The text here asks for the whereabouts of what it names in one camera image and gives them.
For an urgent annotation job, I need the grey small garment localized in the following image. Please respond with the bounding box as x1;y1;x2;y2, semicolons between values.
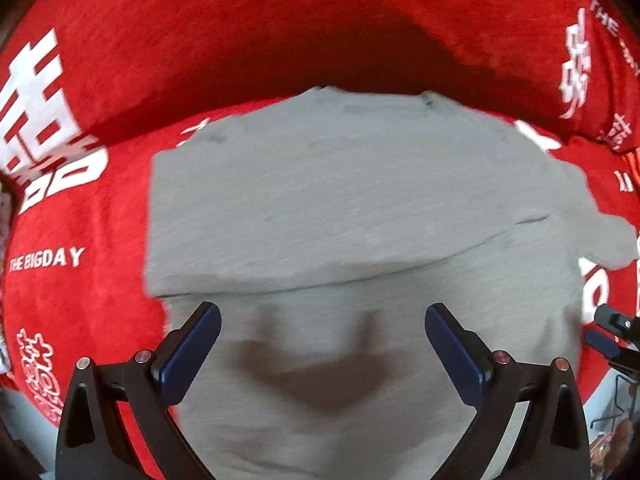
144;86;639;480

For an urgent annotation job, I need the red printed blanket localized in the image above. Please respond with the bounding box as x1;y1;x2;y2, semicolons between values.
0;0;640;480

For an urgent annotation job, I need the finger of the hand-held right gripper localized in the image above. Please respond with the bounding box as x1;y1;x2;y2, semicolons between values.
594;304;633;333
584;329;622;358

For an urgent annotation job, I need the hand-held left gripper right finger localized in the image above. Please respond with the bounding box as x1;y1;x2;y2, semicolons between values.
425;303;592;480

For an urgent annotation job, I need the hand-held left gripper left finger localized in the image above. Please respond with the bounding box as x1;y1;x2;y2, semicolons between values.
56;302;222;480

